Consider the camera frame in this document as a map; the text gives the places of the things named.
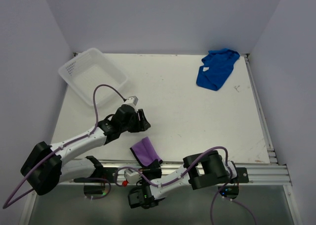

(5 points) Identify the right side aluminium rail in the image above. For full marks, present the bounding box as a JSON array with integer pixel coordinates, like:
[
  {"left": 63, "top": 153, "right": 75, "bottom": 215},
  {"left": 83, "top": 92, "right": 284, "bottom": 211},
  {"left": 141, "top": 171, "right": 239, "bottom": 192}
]
[{"left": 242, "top": 54, "right": 278, "bottom": 165}]

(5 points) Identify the blue towel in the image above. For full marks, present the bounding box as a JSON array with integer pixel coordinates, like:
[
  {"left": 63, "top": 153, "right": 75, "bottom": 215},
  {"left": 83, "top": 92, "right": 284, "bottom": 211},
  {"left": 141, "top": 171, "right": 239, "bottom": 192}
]
[{"left": 196, "top": 48, "right": 240, "bottom": 91}]

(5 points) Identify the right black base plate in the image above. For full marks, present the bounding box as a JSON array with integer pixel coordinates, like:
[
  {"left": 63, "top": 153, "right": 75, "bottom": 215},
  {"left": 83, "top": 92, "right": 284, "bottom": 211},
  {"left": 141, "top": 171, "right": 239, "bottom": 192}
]
[{"left": 230, "top": 167, "right": 249, "bottom": 184}]

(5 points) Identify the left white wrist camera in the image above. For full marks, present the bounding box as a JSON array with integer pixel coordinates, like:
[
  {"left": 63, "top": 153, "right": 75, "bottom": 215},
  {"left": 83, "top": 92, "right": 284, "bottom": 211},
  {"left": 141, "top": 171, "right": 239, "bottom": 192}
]
[{"left": 124, "top": 96, "right": 138, "bottom": 108}]

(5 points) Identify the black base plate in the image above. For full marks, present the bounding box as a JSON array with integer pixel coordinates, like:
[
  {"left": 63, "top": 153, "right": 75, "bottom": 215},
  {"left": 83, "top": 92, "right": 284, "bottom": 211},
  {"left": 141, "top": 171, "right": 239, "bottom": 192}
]
[
  {"left": 230, "top": 167, "right": 249, "bottom": 184},
  {"left": 74, "top": 167, "right": 117, "bottom": 183}
]

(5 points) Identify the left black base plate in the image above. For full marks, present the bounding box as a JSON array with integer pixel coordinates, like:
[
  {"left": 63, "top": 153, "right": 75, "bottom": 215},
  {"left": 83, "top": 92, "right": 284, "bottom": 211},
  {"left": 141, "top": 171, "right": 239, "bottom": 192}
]
[{"left": 74, "top": 167, "right": 117, "bottom": 183}]

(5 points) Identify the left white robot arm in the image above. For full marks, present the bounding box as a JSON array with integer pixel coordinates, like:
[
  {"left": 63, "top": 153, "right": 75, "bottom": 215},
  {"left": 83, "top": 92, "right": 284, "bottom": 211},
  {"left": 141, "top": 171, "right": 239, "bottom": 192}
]
[{"left": 20, "top": 104, "right": 151, "bottom": 195}]

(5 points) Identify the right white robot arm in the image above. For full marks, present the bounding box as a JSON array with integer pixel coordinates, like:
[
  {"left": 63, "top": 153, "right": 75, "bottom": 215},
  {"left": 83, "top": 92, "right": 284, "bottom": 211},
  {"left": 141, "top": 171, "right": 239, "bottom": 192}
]
[{"left": 128, "top": 150, "right": 237, "bottom": 209}]

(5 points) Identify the white plastic basket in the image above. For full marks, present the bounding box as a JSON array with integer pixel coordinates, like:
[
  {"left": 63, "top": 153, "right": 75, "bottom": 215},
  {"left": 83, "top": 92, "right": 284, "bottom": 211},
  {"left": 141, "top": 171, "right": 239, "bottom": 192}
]
[{"left": 58, "top": 48, "right": 128, "bottom": 106}]

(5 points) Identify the aluminium mounting rail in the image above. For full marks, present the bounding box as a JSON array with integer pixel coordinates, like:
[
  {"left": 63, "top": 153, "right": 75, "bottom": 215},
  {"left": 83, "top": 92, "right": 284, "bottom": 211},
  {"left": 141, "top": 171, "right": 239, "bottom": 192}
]
[{"left": 61, "top": 160, "right": 292, "bottom": 185}]

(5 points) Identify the purple towel black trim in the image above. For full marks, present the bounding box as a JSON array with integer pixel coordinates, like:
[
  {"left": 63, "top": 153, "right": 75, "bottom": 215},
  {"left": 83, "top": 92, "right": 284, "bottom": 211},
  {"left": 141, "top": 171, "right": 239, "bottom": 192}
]
[{"left": 130, "top": 137, "right": 163, "bottom": 167}]

